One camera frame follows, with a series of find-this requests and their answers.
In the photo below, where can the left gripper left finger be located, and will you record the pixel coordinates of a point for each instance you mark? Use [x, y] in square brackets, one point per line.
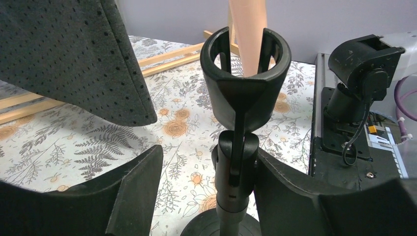
[118, 203]

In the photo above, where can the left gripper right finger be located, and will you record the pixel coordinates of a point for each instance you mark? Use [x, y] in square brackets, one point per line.
[291, 203]

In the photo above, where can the black mic stand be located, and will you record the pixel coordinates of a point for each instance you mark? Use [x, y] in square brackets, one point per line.
[242, 105]

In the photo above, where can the pink beige microphone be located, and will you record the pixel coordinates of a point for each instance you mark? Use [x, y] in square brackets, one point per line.
[249, 19]

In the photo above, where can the dark grey hanging garment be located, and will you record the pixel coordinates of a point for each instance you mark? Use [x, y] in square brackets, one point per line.
[77, 52]

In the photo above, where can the white perforated cable tray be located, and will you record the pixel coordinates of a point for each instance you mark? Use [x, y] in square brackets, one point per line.
[383, 133]

